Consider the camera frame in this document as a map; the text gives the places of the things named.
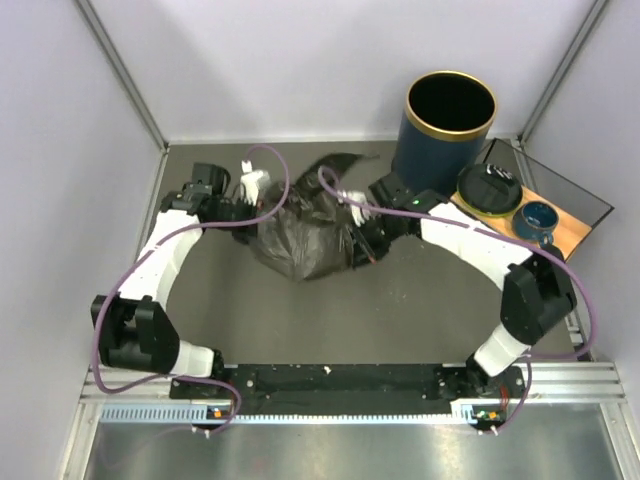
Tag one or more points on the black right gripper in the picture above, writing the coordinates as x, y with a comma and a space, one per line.
364, 251

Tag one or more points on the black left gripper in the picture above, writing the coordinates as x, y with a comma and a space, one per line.
247, 235

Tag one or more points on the black trash bag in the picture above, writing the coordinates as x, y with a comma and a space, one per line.
312, 235

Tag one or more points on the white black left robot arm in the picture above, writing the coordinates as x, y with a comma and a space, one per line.
136, 332

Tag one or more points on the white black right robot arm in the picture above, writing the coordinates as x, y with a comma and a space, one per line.
536, 291

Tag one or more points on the dark blue gold-rimmed trash bin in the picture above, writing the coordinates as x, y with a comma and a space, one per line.
447, 116

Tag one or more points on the black round plate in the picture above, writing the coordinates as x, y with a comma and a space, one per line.
489, 190

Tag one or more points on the blue ceramic mug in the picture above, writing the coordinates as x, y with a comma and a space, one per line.
535, 221

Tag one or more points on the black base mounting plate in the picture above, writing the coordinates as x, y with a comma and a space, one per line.
365, 388

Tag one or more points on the wooden shelf with glass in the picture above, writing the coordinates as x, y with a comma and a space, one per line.
580, 211

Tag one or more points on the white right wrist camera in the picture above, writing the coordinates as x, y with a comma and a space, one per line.
357, 202

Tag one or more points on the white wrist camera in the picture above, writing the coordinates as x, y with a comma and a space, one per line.
252, 182
357, 202

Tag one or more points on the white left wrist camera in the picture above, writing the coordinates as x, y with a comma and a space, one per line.
252, 182

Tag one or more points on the grey slotted cable duct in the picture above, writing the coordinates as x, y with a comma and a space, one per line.
217, 413

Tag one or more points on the aluminium frame rail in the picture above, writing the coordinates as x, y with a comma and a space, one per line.
565, 382

